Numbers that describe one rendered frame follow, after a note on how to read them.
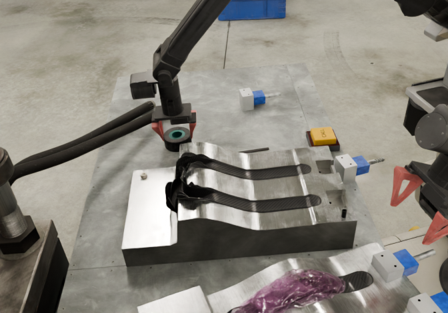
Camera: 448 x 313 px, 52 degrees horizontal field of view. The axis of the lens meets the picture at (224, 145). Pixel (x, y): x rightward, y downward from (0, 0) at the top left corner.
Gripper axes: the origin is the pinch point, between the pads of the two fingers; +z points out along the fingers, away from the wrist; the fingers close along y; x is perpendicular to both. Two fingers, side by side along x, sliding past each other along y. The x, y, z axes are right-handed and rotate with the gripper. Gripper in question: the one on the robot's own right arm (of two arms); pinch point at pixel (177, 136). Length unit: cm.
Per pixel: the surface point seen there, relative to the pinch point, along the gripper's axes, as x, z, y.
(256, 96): -16.8, -0.6, -24.9
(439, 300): 62, -4, -50
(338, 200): 35, -3, -38
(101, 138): 8.2, -7.6, 19.1
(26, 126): -137, 82, 112
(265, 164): 22.3, -5.5, -23.2
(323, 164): 23.2, -4.4, -37.2
